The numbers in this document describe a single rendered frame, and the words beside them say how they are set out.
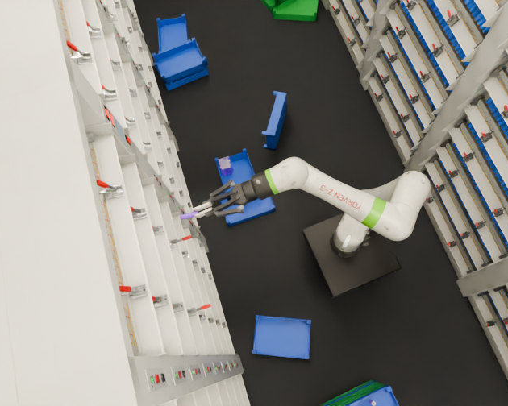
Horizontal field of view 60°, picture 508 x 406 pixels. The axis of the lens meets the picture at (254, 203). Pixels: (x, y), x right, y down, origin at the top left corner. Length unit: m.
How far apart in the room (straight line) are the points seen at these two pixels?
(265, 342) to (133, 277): 1.53
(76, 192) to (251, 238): 1.80
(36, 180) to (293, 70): 2.36
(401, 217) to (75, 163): 1.14
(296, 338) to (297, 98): 1.51
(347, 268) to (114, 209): 1.37
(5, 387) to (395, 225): 1.27
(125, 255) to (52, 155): 0.30
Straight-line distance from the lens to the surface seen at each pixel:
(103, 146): 1.27
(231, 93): 3.07
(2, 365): 0.95
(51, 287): 0.93
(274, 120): 2.70
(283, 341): 2.55
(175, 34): 3.43
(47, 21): 1.22
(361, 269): 2.27
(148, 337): 1.10
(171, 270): 1.51
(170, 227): 1.75
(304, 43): 3.26
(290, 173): 1.50
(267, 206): 2.69
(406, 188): 1.73
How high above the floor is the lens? 2.56
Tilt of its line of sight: 71 degrees down
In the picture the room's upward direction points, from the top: 14 degrees counter-clockwise
